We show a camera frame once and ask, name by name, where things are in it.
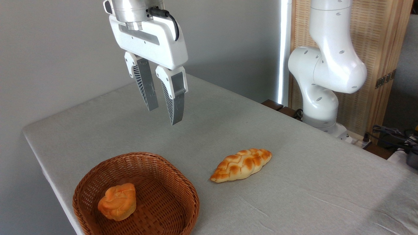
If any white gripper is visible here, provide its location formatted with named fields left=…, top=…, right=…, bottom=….
left=109, top=14, right=189, bottom=126

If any small orange muffin bread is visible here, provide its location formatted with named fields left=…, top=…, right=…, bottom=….
left=97, top=182, right=137, bottom=222

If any brown woven wicker basket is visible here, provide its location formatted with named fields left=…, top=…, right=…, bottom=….
left=72, top=151, right=200, bottom=235

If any braided golden bread loaf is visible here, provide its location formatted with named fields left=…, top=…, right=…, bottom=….
left=209, top=148, right=273, bottom=183

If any dark brown wooden block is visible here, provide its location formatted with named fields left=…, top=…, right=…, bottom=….
left=261, top=99, right=284, bottom=112
left=278, top=106, right=303, bottom=121

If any grey tablecloth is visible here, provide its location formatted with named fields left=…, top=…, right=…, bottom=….
left=22, top=70, right=418, bottom=235

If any white power strip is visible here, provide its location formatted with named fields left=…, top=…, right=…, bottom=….
left=340, top=132, right=373, bottom=149

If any wooden folding screen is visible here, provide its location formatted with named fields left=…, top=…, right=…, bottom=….
left=289, top=0, right=414, bottom=145

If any black metal screen hinge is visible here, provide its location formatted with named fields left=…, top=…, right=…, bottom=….
left=375, top=69, right=397, bottom=89

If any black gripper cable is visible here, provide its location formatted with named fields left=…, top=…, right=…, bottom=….
left=147, top=7, right=180, bottom=42

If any bundle of black cables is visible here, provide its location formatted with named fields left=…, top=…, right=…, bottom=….
left=363, top=125, right=418, bottom=154

